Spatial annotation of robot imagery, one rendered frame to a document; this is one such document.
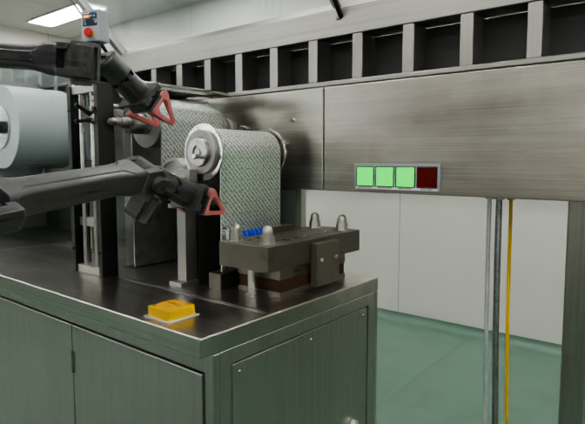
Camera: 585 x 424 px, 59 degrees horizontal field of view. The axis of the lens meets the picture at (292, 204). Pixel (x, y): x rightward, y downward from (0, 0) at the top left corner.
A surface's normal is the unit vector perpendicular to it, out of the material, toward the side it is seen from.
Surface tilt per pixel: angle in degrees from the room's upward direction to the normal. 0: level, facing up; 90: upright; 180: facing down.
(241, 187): 90
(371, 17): 90
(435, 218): 90
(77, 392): 90
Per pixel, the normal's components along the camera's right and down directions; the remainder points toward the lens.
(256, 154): 0.78, 0.05
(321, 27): -0.62, 0.07
